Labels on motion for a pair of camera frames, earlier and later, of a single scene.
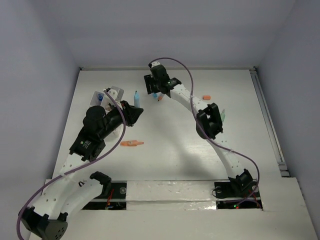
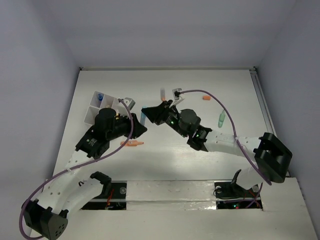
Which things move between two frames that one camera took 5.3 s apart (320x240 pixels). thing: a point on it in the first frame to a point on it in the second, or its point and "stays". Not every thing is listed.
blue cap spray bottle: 100,96 stays
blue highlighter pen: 136,99 to 143,118
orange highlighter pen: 133,143 stays
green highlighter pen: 223,115 stays
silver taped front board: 171,195 stays
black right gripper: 149,79 to 154,114
